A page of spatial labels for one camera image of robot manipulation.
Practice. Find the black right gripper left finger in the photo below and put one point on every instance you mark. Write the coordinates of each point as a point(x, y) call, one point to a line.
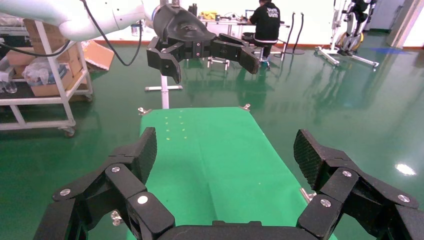
point(99, 198)

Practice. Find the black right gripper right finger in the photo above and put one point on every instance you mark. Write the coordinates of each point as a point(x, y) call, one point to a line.
point(357, 198)

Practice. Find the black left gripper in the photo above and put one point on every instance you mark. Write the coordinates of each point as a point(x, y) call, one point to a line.
point(182, 28)

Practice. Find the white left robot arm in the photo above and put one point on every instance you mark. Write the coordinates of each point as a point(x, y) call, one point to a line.
point(66, 16)

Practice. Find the flattened cardboard sheet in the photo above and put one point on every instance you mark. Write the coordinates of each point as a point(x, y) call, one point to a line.
point(97, 54)

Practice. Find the brown cardboard box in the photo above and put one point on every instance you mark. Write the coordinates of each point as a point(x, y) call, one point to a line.
point(49, 89)
point(49, 36)
point(23, 58)

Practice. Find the silver table clamp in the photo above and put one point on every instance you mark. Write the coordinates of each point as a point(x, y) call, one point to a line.
point(307, 195)
point(144, 111)
point(116, 218)
point(245, 107)

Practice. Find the yellow object on desk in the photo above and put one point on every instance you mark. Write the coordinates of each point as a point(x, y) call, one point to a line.
point(208, 15)

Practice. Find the white long work table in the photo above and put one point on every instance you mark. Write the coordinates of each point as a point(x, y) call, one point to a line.
point(228, 22)

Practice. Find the white T-shaped floor stand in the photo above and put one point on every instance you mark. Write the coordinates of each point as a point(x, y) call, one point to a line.
point(164, 89)

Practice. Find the person in black shirt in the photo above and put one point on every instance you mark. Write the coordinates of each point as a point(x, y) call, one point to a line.
point(266, 23)

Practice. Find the black curved pole stand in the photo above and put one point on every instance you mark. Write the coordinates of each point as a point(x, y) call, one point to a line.
point(293, 49)

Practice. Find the green tablecloth with centre crease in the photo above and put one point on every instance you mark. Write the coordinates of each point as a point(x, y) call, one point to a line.
point(215, 159)

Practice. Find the white metal cart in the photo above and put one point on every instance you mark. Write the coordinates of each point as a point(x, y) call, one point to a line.
point(63, 89)

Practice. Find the clear plastic bag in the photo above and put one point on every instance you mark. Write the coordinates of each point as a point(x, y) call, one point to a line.
point(39, 73)

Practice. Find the robot on white stand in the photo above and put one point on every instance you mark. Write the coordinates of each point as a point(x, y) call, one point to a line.
point(351, 36)

